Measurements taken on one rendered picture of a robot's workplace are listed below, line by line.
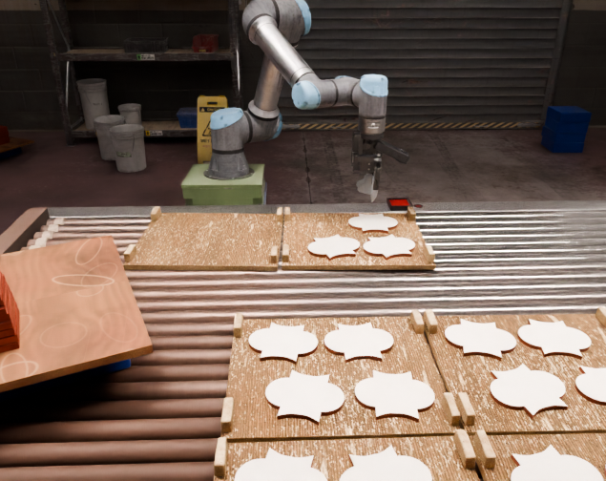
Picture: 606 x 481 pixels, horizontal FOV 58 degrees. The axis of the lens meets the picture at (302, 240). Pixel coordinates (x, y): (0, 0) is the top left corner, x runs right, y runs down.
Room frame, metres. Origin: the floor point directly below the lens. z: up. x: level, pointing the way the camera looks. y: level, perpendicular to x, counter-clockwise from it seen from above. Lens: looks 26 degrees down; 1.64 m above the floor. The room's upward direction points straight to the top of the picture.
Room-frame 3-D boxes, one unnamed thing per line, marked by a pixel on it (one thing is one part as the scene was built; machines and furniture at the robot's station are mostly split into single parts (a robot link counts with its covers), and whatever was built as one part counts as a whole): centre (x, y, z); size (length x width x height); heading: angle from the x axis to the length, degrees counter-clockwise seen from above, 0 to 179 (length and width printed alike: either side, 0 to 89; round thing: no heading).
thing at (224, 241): (1.46, 0.27, 0.93); 0.41 x 0.35 x 0.02; 89
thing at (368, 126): (1.54, -0.19, 1.25); 0.08 x 0.08 x 0.05
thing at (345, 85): (1.61, -0.12, 1.32); 0.11 x 0.11 x 0.08; 35
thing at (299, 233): (1.46, -0.15, 0.93); 0.41 x 0.35 x 0.02; 90
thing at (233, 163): (1.96, 0.27, 1.01); 0.15 x 0.15 x 0.10
